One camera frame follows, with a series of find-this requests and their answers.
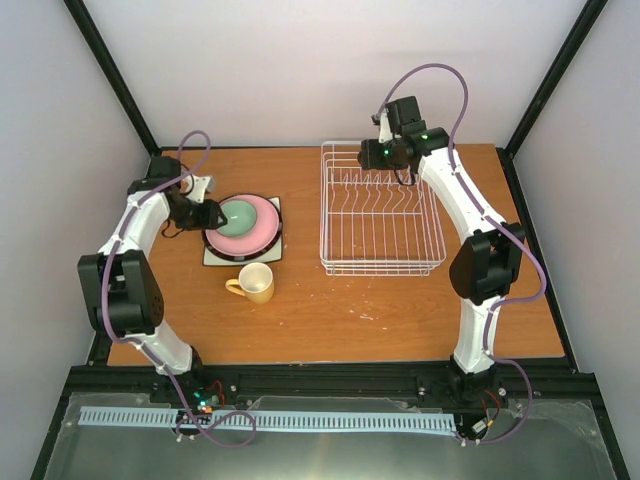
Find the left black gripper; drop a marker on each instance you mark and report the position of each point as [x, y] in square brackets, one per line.
[209, 217]

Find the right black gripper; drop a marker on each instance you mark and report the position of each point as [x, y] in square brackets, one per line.
[369, 159]

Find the mint green bowl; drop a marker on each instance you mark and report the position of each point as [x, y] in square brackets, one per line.
[241, 217]

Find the dark striped rim plate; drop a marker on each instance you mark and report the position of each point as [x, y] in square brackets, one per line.
[240, 256]

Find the pink plate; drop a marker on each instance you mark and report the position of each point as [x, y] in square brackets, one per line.
[250, 235]

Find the yellow mug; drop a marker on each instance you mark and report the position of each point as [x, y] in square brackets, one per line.
[255, 282]

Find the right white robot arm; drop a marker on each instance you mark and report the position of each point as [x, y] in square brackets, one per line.
[488, 261]

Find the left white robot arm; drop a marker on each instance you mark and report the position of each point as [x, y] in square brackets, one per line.
[121, 294]

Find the white square plate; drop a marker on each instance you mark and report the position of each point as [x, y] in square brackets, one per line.
[245, 260]

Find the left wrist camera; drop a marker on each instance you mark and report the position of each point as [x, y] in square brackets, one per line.
[201, 186]

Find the white wire dish rack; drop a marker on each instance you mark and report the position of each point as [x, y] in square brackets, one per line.
[374, 223]

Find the light blue cable duct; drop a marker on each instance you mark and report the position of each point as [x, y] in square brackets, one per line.
[276, 421]

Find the black aluminium frame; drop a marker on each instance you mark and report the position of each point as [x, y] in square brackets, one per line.
[559, 377]

